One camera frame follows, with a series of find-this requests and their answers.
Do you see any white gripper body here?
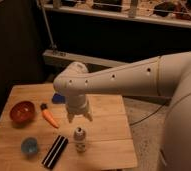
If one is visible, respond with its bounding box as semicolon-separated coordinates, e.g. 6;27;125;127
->
66;95;89;115

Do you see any orange toy carrot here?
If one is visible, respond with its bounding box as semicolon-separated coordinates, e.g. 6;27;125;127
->
40;103;59;129

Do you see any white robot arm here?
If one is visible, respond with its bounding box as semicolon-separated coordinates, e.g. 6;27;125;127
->
53;51;191;171

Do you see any small blue bowl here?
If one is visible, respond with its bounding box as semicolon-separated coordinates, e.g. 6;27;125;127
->
21;137;38;155

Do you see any black white striped block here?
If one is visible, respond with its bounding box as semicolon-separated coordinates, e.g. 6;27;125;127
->
42;135;68;169

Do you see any red bowl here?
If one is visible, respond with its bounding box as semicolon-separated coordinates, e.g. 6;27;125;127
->
9;101;35;124

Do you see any wooden table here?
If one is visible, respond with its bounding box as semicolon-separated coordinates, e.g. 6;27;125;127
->
0;84;137;171

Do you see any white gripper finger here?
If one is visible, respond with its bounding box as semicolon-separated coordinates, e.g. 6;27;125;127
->
67;113;75;123
84;112;93;122

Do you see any blue small object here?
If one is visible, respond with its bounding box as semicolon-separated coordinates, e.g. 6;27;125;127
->
52;93;65;104

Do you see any small clear bottle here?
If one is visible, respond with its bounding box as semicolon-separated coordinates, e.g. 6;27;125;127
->
73;127;86;153

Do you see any black floor cable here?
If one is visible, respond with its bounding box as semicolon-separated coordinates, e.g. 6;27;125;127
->
129;99;170;127

